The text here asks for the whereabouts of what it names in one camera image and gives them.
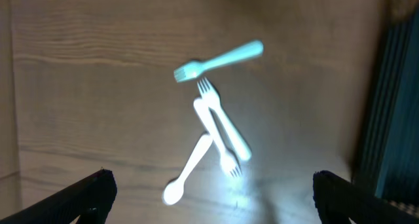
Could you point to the black plastic basket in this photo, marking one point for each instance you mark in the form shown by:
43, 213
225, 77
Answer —
386, 161

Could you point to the white plastic fork middle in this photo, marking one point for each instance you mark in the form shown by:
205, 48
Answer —
228, 161

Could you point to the white plastic fork right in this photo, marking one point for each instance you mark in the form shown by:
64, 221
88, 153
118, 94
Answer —
212, 99

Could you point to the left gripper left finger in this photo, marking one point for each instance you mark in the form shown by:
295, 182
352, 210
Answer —
87, 201

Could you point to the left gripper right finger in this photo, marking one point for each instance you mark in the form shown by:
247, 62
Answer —
339, 202

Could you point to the white plastic fork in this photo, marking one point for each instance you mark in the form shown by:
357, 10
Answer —
212, 99
195, 68
228, 161

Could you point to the white plastic fork top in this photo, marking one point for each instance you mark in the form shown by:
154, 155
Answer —
195, 68

